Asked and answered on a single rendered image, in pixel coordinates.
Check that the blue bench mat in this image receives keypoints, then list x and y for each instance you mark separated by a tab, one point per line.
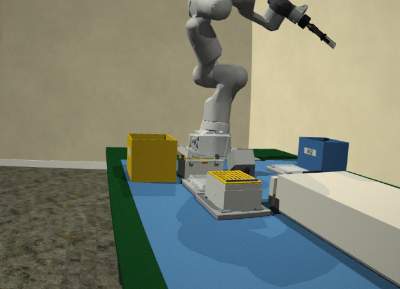
194	250

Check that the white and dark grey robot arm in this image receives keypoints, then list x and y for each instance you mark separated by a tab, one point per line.
227	78

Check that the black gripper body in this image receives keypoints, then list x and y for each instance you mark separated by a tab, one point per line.
304	21

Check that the yellow open-top bin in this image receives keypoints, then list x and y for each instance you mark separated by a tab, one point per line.
151	157

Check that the blue open-top bin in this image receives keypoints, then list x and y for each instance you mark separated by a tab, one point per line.
322	154

